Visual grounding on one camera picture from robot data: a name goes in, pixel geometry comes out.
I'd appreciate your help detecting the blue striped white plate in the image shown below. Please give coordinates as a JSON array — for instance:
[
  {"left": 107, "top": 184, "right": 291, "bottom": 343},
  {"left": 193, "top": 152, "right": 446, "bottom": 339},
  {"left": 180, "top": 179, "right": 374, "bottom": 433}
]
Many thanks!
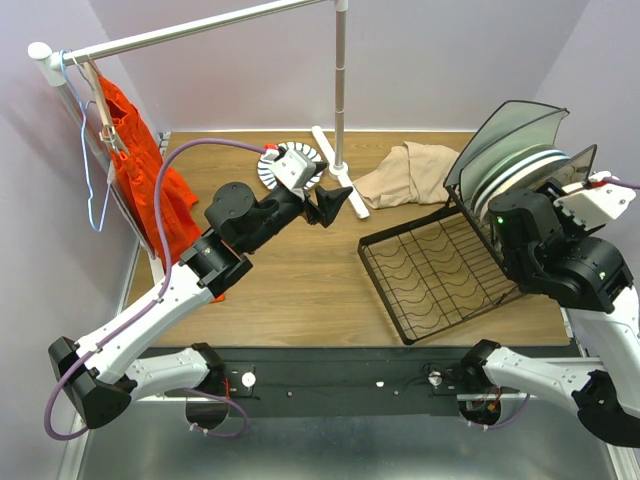
[{"left": 257, "top": 141, "right": 324, "bottom": 191}]

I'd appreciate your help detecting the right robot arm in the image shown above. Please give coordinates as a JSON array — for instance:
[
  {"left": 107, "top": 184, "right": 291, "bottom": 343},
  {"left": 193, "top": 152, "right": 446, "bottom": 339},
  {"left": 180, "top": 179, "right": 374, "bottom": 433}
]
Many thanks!
[{"left": 459, "top": 178, "right": 639, "bottom": 448}]

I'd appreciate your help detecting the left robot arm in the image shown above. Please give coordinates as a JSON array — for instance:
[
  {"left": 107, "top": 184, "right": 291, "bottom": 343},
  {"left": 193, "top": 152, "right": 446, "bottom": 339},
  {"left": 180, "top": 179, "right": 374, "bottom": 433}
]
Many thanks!
[{"left": 48, "top": 182, "right": 352, "bottom": 429}]

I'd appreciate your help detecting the white clothes rack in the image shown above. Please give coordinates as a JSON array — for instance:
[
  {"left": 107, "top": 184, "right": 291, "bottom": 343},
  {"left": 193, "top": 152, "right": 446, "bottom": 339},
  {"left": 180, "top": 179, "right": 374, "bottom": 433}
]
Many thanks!
[{"left": 26, "top": 0, "right": 372, "bottom": 261}]

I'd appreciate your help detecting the white blue rimmed plate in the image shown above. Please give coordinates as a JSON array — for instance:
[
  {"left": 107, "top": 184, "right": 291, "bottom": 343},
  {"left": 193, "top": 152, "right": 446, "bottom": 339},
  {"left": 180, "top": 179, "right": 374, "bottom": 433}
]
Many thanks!
[{"left": 472, "top": 147, "right": 569, "bottom": 217}]

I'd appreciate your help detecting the square leaf pattern plate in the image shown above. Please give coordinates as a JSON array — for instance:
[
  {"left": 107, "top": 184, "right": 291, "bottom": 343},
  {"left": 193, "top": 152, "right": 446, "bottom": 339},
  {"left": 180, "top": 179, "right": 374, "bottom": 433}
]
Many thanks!
[{"left": 529, "top": 144, "right": 598, "bottom": 190}]

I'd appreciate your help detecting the large square green plate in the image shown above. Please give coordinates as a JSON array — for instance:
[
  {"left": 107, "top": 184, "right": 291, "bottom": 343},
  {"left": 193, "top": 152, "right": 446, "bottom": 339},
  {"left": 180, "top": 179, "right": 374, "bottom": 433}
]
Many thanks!
[{"left": 444, "top": 100, "right": 569, "bottom": 201}]

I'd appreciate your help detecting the beige cloth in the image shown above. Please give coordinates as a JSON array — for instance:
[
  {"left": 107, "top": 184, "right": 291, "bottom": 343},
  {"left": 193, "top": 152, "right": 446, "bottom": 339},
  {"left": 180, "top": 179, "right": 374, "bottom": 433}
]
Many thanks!
[{"left": 354, "top": 141, "right": 459, "bottom": 209}]

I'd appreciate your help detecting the orange garment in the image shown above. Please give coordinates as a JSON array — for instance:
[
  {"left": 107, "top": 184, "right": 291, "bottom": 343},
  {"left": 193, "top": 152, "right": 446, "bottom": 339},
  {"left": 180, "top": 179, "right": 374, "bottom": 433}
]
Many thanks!
[{"left": 95, "top": 74, "right": 226, "bottom": 304}]

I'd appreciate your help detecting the wooden clip hanger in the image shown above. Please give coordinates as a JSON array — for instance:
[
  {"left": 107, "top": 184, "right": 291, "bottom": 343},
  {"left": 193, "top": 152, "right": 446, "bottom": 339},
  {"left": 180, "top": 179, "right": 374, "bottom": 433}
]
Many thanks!
[{"left": 74, "top": 60, "right": 129, "bottom": 158}]

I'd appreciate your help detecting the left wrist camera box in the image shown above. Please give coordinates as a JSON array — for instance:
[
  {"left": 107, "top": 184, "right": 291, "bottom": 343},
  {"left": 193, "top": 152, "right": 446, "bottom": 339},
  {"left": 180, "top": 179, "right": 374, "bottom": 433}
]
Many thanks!
[{"left": 268, "top": 149, "right": 322, "bottom": 192}]

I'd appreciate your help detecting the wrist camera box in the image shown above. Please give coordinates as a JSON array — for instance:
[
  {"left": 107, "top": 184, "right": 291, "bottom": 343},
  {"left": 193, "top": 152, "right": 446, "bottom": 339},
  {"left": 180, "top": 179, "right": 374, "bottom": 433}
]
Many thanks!
[
  {"left": 268, "top": 149, "right": 322, "bottom": 192},
  {"left": 553, "top": 171, "right": 636, "bottom": 228}
]

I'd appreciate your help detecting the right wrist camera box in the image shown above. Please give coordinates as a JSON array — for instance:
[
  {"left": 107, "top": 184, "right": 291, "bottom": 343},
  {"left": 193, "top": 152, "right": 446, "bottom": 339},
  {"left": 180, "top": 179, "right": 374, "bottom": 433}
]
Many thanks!
[{"left": 553, "top": 171, "right": 636, "bottom": 228}]

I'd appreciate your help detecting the black wire dish rack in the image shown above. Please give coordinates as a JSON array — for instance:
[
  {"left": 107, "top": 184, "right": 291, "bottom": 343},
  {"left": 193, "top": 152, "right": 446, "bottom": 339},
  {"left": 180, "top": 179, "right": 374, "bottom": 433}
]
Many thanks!
[{"left": 357, "top": 193, "right": 523, "bottom": 346}]

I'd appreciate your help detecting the black mounting rail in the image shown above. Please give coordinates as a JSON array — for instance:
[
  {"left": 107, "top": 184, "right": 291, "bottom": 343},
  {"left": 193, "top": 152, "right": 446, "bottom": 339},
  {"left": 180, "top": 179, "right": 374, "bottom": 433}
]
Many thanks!
[{"left": 199, "top": 346, "right": 491, "bottom": 418}]

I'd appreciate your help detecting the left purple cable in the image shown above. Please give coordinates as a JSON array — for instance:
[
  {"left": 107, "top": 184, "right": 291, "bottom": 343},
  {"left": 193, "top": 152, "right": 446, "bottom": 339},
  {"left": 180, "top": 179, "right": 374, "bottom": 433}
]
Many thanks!
[{"left": 43, "top": 138, "right": 279, "bottom": 442}]

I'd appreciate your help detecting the blue wire hanger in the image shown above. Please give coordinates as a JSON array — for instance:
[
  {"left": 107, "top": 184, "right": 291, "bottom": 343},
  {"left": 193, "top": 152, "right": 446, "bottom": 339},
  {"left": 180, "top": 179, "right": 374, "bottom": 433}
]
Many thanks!
[{"left": 60, "top": 64, "right": 112, "bottom": 233}]

